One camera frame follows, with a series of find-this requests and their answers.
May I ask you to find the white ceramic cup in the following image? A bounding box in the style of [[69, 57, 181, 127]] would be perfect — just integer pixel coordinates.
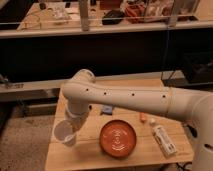
[[53, 120, 76, 147]]

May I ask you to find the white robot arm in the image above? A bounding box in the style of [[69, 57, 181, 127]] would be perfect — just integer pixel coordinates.
[[62, 69, 213, 171]]

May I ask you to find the small blue object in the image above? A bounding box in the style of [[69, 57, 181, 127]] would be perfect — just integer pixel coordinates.
[[101, 105, 113, 115]]

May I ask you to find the small orange object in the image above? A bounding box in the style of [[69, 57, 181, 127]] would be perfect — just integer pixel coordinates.
[[140, 113, 147, 123]]

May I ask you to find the orange round plate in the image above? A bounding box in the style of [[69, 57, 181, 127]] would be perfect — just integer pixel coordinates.
[[99, 120, 137, 158]]

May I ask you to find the wooden table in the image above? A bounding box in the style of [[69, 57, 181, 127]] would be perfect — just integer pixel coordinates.
[[45, 105, 193, 171]]

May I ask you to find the black bag on shelf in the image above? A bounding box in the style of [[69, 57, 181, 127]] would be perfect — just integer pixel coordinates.
[[102, 10, 124, 25]]

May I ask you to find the red cloth on shelf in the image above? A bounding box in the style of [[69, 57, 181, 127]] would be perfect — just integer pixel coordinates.
[[125, 4, 145, 23]]

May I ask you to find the background workbench shelf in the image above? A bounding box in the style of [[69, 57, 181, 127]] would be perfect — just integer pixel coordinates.
[[0, 0, 213, 38]]

